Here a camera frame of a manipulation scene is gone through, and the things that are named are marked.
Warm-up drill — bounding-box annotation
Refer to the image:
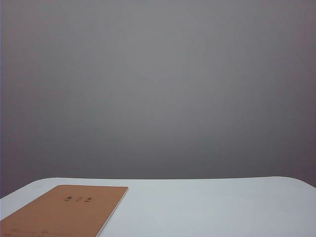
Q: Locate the brown kraft notebook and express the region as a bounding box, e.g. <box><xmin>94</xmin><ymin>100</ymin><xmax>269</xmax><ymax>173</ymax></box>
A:
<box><xmin>0</xmin><ymin>185</ymin><xmax>129</xmax><ymax>237</ymax></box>

